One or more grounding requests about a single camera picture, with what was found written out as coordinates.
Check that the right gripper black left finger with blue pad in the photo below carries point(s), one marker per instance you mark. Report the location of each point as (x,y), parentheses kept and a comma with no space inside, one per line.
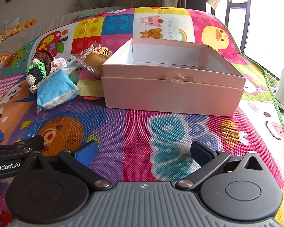
(77,164)

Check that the packaged bread bun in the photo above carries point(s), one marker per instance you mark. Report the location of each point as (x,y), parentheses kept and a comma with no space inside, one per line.
(93,58)

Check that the crochet doll green scarf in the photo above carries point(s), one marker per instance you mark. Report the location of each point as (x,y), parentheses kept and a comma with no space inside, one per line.
(38,69)

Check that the teal plastic toy frame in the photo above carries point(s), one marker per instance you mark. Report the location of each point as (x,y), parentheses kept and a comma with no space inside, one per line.
(73,72)

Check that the blue tissue pack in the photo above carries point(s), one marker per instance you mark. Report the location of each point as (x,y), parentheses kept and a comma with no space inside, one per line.
(54,90)

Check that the yellow green plastic toy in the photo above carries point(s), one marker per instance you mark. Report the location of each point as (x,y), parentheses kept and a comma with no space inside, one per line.
(91,88)

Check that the yellow plush toys row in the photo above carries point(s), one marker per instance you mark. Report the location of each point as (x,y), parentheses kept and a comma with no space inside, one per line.
(13,26)

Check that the orange fish plush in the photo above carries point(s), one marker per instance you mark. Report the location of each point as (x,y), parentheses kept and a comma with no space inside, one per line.
(3,57)

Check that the colourful cartoon play mat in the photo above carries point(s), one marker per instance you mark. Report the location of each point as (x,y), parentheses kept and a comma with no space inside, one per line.
(140,145)

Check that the pink cardboard box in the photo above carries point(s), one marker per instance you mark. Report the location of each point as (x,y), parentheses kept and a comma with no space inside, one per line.
(171,76)

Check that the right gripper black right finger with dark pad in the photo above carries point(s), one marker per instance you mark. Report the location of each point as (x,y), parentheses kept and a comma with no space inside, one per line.
(211,163)

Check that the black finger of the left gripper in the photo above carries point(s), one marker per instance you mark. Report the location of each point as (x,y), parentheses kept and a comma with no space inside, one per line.
(35,143)

